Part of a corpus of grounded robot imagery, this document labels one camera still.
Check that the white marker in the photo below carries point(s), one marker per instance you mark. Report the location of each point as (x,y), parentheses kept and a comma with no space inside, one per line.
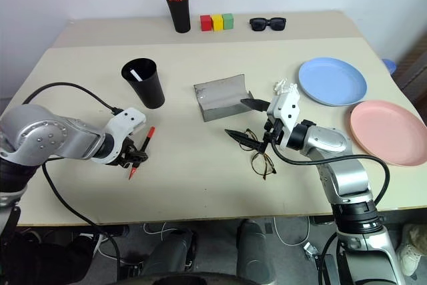
(136,75)

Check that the red and black marker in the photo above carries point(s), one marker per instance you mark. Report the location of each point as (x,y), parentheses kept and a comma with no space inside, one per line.
(149,136)

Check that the pink plate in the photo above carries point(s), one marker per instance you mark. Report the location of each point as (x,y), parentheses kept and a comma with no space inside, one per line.
(387,131)

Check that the brown furniture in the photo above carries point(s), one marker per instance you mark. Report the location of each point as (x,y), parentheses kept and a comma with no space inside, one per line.
(413,71)

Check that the small white plastic object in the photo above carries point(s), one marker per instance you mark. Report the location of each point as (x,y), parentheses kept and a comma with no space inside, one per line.
(283,86)

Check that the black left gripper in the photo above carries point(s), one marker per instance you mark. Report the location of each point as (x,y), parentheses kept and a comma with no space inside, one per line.
(125,151)

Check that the yellow cube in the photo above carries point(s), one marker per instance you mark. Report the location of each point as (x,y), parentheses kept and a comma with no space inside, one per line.
(217,22)

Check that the green cube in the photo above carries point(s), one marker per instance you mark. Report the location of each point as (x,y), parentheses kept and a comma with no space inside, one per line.
(228,21)

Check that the white shoe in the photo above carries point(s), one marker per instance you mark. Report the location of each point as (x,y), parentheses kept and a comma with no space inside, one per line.
(412,248)

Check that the blue round object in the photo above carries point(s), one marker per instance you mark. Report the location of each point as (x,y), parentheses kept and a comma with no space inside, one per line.
(389,65)

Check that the blue plate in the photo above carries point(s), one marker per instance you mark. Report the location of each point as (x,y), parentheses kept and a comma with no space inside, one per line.
(330,79)

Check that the grey open glasses case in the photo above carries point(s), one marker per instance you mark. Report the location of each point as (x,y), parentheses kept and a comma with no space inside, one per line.
(220,98)

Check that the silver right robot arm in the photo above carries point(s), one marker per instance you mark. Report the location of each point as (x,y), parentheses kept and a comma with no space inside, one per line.
(347,178)

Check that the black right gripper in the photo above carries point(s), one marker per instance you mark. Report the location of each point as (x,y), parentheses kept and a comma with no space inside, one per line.
(273,129)

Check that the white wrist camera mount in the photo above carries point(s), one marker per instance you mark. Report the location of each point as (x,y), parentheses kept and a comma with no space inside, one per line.
(287,108)
(124,121)

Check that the metal caster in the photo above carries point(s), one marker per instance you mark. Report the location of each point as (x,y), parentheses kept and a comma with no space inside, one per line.
(312,250)

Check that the black sunglasses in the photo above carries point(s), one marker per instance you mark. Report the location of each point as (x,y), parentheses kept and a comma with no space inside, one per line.
(258,24)

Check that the red cube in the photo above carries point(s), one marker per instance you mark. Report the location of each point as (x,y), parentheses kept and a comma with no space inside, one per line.
(206,23)

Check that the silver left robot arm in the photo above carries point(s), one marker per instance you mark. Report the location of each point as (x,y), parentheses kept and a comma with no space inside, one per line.
(40,131)

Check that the thin-framed eyeglasses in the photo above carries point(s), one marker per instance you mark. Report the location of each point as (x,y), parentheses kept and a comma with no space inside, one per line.
(263,166)

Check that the black bag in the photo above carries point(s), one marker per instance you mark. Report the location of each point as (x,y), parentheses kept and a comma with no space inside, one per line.
(60,258)

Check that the dark rounded shape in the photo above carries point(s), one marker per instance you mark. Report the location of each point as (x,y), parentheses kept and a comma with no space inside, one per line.
(255,251)
(170,251)

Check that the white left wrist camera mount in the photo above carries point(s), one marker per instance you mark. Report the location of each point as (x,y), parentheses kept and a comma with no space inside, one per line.
(124,121)

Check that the tall black pen holder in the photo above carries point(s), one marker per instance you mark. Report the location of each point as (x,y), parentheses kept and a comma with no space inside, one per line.
(180,14)

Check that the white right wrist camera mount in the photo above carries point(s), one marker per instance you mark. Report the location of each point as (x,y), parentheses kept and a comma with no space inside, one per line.
(287,108)

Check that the wide black cup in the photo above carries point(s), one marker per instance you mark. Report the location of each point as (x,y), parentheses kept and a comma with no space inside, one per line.
(150,91)

